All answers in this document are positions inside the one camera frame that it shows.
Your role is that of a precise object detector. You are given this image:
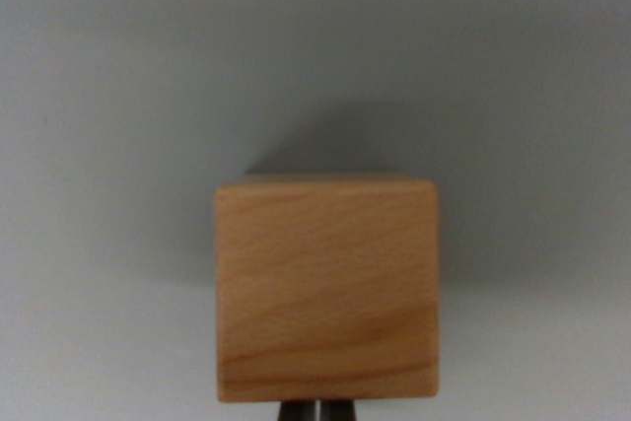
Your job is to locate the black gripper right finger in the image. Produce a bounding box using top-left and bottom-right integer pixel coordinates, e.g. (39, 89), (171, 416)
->
(319, 399), (358, 421)

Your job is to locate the grey plastic tray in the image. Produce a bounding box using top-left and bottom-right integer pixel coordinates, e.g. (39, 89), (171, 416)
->
(0, 0), (631, 421)

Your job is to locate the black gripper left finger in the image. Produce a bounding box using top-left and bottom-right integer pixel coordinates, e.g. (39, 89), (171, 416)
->
(278, 400), (317, 421)

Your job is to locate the light wooden cube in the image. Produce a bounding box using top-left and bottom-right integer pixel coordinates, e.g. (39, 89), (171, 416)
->
(213, 173), (441, 403)

